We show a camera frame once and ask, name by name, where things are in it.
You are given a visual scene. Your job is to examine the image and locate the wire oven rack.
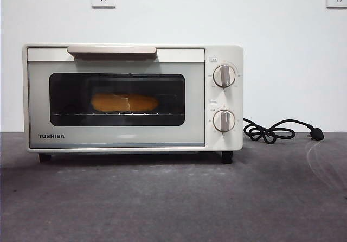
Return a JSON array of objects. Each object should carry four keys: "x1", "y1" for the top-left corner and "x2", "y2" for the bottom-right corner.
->
[{"x1": 51, "y1": 112, "x2": 184, "y2": 117}]

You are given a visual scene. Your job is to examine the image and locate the round timer knob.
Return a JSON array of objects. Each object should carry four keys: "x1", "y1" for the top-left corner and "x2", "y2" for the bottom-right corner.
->
[{"x1": 213, "y1": 110, "x2": 236, "y2": 133}]

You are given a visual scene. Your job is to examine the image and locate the glass oven door with handle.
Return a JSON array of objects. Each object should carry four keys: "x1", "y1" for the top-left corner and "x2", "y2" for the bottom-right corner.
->
[{"x1": 27, "y1": 46, "x2": 206, "y2": 148}]

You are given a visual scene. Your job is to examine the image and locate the cream Toshiba toaster oven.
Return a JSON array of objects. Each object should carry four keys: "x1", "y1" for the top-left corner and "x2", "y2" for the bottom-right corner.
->
[{"x1": 23, "y1": 43, "x2": 244, "y2": 164}]

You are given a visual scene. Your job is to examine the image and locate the yellow corn cob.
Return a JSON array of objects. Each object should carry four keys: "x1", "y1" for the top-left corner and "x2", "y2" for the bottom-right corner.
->
[{"x1": 91, "y1": 93, "x2": 159, "y2": 113}]

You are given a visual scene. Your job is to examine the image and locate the black power cable with plug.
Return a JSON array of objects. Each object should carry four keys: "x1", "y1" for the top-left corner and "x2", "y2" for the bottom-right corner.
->
[{"x1": 242, "y1": 118, "x2": 325, "y2": 143}]

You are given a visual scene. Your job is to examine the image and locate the round temperature knob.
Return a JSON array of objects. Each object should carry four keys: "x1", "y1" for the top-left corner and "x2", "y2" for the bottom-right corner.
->
[{"x1": 213, "y1": 65, "x2": 236, "y2": 88}]

